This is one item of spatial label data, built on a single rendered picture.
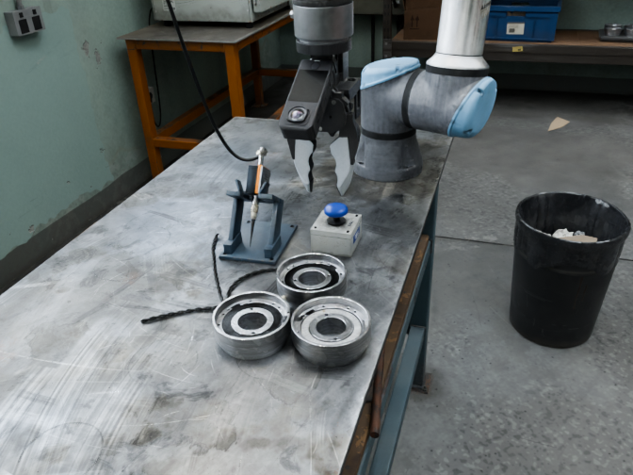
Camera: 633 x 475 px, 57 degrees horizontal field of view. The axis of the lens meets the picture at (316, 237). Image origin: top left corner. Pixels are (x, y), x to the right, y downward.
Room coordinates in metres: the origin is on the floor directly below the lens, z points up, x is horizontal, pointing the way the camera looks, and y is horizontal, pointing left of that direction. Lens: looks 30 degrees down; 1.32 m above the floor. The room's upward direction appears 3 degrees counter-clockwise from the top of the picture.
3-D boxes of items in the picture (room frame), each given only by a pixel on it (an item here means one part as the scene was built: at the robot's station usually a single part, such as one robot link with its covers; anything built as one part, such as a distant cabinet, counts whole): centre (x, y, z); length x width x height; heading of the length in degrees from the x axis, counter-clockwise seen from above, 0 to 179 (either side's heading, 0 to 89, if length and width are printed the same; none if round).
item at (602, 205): (1.59, -0.80, 0.21); 0.34 x 0.34 x 0.43
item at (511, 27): (4.05, -1.40, 0.56); 0.52 x 0.38 x 0.22; 68
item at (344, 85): (0.78, -0.02, 1.10); 0.09 x 0.08 x 0.12; 161
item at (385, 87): (1.17, -0.17, 0.97); 0.13 x 0.12 x 0.14; 53
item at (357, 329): (0.60, -0.01, 0.82); 0.08 x 0.08 x 0.02
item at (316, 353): (0.60, -0.01, 0.82); 0.10 x 0.10 x 0.04
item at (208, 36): (3.47, 0.36, 0.39); 1.50 x 0.62 x 0.78; 161
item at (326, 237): (0.86, -0.04, 0.82); 0.08 x 0.07 x 0.05; 161
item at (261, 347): (0.62, 0.09, 0.82); 0.10 x 0.10 x 0.04
